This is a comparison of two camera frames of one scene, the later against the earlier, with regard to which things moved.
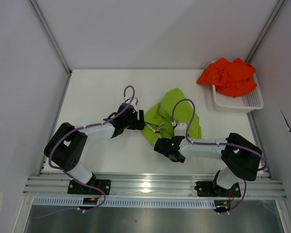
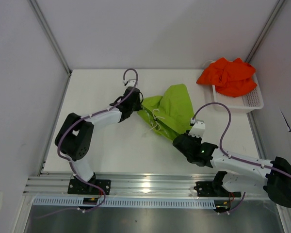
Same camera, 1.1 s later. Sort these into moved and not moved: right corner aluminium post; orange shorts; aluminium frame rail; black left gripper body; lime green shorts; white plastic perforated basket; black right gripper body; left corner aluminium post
Moved: black right gripper body; lime green shorts; black left gripper body
Not moved: orange shorts; right corner aluminium post; white plastic perforated basket; aluminium frame rail; left corner aluminium post
